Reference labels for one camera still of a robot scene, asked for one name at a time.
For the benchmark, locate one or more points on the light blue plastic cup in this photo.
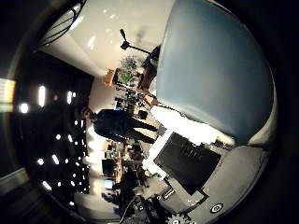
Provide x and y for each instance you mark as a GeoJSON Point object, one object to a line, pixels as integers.
{"type": "Point", "coordinates": [211, 68]}

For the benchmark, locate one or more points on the person in dark clothes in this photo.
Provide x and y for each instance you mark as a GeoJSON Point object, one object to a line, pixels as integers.
{"type": "Point", "coordinates": [118, 124]}

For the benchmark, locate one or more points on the black computer monitor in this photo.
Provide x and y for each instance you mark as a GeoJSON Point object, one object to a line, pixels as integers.
{"type": "Point", "coordinates": [107, 166]}

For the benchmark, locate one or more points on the green potted plant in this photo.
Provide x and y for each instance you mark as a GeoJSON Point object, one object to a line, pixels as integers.
{"type": "Point", "coordinates": [128, 68]}

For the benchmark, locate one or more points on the brown wooden box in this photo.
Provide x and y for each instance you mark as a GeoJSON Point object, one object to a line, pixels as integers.
{"type": "Point", "coordinates": [109, 77]}

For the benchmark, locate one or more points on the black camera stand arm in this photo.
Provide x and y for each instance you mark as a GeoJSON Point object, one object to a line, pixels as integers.
{"type": "Point", "coordinates": [132, 45]}

